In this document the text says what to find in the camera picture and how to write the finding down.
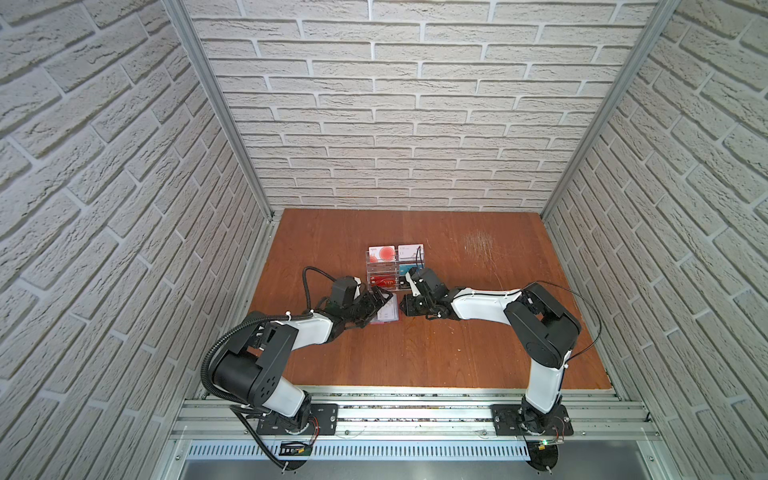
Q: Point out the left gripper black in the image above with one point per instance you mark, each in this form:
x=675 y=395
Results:
x=374 y=304

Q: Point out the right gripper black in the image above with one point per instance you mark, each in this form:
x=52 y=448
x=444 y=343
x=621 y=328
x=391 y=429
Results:
x=408 y=305

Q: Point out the red leather card holder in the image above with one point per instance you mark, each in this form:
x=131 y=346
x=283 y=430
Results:
x=388 y=313

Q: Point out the clear acrylic card organizer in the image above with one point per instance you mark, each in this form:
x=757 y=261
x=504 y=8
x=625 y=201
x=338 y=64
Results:
x=389 y=268

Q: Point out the white blossom VIP card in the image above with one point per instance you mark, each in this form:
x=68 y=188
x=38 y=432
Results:
x=410 y=253

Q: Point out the white pink circle card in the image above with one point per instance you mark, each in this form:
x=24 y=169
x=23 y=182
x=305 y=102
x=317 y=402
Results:
x=382 y=254

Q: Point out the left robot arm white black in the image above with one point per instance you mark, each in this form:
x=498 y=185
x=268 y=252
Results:
x=246 y=364

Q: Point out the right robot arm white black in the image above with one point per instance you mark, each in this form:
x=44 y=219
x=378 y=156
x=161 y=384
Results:
x=547 y=331

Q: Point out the red card in organizer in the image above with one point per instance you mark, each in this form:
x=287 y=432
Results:
x=384 y=281

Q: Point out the teal VIP card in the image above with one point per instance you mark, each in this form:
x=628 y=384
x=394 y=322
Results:
x=403 y=269

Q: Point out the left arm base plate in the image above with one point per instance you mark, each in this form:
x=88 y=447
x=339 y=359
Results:
x=316 y=418

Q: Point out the aluminium rail frame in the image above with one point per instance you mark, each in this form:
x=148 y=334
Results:
x=421 y=423

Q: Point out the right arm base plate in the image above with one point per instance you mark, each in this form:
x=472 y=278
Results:
x=518 y=420

